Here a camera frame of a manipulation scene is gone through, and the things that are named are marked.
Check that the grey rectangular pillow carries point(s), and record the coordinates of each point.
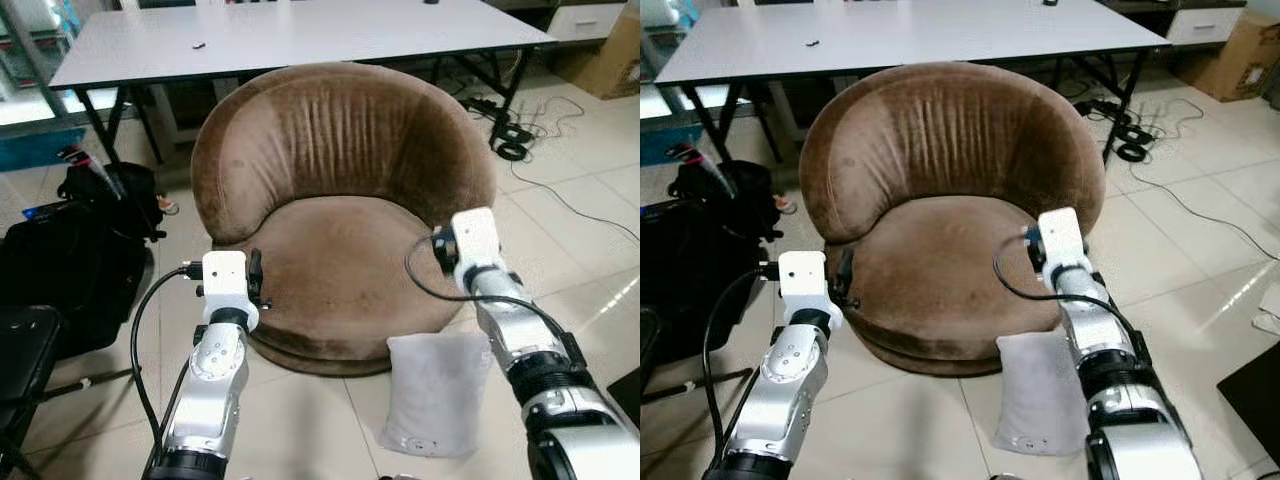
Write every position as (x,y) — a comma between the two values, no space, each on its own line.
(1035,390)
(430,390)

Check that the brown round velvet sofa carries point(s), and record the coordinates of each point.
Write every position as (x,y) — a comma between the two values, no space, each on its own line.
(950,140)
(340,140)

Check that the large black bag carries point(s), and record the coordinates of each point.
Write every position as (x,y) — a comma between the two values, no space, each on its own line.
(70,280)
(700,280)

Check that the white drawer cabinet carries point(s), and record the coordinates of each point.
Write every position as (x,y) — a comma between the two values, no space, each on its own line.
(585,20)
(1205,25)

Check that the brown cardboard box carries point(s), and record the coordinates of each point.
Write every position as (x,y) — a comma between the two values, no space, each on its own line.
(605,65)
(1235,60)

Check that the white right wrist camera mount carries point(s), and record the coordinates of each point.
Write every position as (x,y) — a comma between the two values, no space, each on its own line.
(475,240)
(1062,240)

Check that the black routers with antennas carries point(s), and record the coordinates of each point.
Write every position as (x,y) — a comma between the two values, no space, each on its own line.
(1130,135)
(512,135)

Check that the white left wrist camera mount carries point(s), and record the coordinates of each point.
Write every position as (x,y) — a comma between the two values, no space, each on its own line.
(805,280)
(225,280)

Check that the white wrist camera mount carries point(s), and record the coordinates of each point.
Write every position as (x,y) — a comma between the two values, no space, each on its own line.
(1062,240)
(805,280)
(475,240)
(225,280)

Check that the blue box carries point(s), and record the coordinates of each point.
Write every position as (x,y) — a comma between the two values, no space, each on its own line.
(662,143)
(40,148)

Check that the crumpled white grey cloth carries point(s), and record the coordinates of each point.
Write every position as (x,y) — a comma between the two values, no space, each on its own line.
(1268,310)

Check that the white table with black legs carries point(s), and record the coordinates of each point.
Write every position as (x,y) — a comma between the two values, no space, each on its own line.
(300,35)
(900,35)

